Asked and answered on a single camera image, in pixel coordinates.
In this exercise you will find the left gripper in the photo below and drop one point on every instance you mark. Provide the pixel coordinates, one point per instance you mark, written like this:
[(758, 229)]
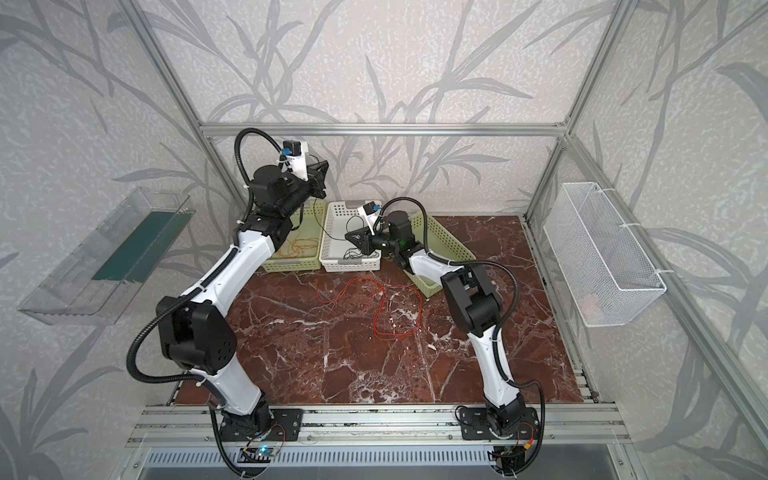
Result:
[(313, 175)]

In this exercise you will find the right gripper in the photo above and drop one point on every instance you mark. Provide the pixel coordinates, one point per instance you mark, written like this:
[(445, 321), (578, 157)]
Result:
[(365, 240)]

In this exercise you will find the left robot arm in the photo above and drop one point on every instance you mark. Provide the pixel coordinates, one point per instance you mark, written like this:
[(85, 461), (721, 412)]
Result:
[(194, 332)]

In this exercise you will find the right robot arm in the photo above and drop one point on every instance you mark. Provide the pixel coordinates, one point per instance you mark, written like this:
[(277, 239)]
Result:
[(474, 304)]

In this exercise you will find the white perforated basket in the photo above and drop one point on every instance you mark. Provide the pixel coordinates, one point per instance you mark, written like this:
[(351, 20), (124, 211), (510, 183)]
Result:
[(336, 254)]

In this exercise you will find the left light green basket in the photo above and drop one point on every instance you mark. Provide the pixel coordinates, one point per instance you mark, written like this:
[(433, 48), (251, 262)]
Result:
[(300, 251)]

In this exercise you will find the light green basket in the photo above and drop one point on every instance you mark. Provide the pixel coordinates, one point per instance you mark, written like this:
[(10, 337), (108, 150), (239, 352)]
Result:
[(442, 243), (300, 251)]

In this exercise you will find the right light green basket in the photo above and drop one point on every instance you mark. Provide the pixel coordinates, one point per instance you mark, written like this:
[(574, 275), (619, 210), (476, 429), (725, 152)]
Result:
[(442, 243)]

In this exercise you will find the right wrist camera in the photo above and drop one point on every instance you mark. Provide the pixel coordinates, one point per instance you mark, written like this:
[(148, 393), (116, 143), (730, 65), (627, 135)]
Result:
[(371, 213)]

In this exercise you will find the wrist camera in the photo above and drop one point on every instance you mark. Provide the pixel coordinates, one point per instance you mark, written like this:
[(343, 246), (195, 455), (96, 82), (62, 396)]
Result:
[(371, 213), (293, 158)]

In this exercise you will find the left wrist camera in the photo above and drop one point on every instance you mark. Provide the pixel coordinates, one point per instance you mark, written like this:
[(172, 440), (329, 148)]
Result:
[(293, 158)]

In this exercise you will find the clear plastic wall shelf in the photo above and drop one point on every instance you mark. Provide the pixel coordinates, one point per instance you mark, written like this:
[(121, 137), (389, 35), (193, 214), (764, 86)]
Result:
[(95, 284)]

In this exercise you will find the white wire mesh basket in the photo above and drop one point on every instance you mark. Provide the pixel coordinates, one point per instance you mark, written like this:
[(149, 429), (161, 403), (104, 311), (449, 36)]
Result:
[(609, 275)]

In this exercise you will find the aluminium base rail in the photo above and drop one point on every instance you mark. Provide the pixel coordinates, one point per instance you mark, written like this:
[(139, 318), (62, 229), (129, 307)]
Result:
[(377, 425)]

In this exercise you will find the aluminium cage frame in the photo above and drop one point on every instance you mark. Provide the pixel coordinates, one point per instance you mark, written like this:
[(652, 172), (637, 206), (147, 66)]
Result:
[(747, 399)]

